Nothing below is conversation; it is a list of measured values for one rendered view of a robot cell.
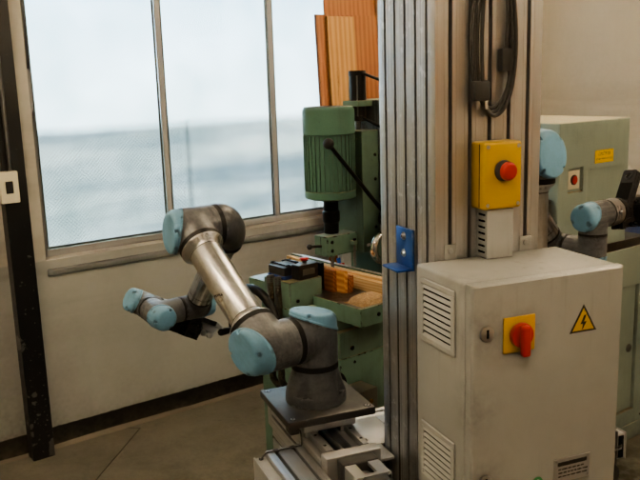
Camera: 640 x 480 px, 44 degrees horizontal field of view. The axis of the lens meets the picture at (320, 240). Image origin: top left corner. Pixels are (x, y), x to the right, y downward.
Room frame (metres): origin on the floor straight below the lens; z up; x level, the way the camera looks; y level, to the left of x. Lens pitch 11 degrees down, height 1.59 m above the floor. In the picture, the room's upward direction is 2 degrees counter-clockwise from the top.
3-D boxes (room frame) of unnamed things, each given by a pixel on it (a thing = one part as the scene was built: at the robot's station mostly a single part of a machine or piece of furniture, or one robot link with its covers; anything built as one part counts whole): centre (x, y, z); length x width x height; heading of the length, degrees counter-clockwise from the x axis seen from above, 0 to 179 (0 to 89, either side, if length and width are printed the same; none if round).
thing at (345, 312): (2.61, 0.03, 0.87); 0.61 x 0.30 x 0.06; 40
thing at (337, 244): (2.71, -0.06, 1.03); 0.14 x 0.07 x 0.09; 130
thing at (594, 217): (2.08, -0.73, 1.21); 0.11 x 0.08 x 0.09; 126
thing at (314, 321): (1.86, 0.03, 0.98); 0.13 x 0.12 x 0.14; 126
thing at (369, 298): (2.43, -0.14, 0.91); 0.12 x 0.09 x 0.03; 129
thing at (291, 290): (2.56, 0.09, 0.92); 0.15 x 0.13 x 0.09; 40
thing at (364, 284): (2.59, -0.13, 0.92); 0.55 x 0.02 x 0.04; 39
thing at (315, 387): (1.86, 0.02, 0.87); 0.15 x 0.15 x 0.10
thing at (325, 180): (2.69, -0.04, 1.35); 0.18 x 0.18 x 0.31
